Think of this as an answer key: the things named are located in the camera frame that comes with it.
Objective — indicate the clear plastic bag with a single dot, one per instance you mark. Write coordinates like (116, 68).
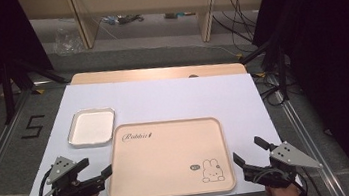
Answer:
(67, 40)

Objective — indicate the black metal stand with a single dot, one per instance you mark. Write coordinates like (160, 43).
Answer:
(280, 65)
(7, 91)

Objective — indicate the white square dish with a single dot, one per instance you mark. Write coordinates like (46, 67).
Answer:
(92, 127)

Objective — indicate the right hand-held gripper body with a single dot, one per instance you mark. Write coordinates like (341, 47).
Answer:
(282, 168)

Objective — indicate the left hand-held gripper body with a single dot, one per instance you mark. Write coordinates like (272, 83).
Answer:
(73, 191)

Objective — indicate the small dark floor item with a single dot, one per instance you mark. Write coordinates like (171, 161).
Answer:
(179, 14)

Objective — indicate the beige tray with rabbit print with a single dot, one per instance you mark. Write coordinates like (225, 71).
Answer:
(166, 159)

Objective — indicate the white board sheet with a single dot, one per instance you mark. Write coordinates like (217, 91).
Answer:
(176, 101)

